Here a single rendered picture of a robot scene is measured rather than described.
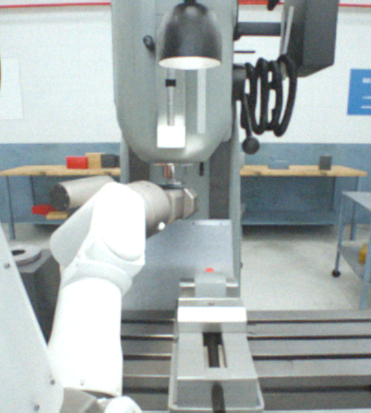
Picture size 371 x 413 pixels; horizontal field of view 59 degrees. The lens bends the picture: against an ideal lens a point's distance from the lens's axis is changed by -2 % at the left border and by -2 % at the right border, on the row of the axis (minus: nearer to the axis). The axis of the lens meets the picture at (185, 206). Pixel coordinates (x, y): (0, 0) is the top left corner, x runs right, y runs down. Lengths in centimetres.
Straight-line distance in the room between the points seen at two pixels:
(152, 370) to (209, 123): 45
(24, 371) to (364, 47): 545
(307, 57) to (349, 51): 453
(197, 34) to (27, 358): 31
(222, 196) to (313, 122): 419
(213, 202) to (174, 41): 70
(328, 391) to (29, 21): 530
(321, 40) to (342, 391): 74
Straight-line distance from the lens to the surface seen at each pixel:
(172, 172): 60
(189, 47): 37
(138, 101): 54
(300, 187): 515
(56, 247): 45
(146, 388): 70
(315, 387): 73
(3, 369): 19
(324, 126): 519
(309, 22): 90
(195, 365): 57
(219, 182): 100
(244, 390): 57
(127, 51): 56
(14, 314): 20
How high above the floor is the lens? 136
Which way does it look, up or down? 13 degrees down
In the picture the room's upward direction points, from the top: straight up
